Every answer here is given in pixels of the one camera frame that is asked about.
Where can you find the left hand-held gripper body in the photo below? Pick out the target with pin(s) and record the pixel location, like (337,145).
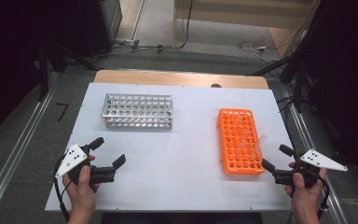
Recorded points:
(73,158)

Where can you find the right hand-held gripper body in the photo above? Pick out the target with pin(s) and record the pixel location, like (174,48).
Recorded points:
(320,161)

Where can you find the orange plastic test tube rack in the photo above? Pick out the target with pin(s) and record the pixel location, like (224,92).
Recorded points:
(231,149)

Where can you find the metal test tube rack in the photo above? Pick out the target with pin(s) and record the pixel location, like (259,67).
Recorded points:
(136,110)

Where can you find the person's left hand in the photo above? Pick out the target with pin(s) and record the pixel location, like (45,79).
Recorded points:
(82,196)

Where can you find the person's right hand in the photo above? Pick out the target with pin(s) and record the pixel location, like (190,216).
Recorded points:
(304,199)

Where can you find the black metal stand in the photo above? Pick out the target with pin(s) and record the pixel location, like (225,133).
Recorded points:
(43,71)
(298,81)

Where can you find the person's dark clothing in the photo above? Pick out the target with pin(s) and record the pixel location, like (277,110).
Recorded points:
(180,218)

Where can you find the dark curtain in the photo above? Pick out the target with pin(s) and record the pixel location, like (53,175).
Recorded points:
(9,62)
(348,77)

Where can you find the wooden table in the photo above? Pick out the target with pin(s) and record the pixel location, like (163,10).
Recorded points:
(167,77)

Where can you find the dark cabinet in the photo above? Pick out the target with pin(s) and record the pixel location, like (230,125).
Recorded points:
(102,21)

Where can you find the light wooden furniture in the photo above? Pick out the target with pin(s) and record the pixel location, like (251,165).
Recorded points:
(245,15)

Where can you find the aluminium floor rail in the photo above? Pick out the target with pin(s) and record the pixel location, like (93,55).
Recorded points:
(304,137)
(12,155)

